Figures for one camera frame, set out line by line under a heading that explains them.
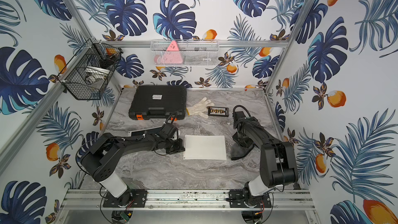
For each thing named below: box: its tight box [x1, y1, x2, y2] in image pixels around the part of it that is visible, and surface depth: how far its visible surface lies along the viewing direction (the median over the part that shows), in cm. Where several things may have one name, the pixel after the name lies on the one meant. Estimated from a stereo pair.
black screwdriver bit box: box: [206, 106, 230, 118], surface depth 109 cm
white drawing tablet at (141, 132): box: [127, 122, 166, 137], surface depth 100 cm
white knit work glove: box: [186, 96, 215, 119], surface depth 112 cm
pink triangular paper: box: [161, 40, 183, 64], surface depth 92 cm
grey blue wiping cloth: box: [230, 143, 255, 161], surface depth 87 cm
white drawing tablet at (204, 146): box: [182, 134, 227, 161], surface depth 94 cm
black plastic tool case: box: [128, 84, 188, 121], surface depth 105 cm
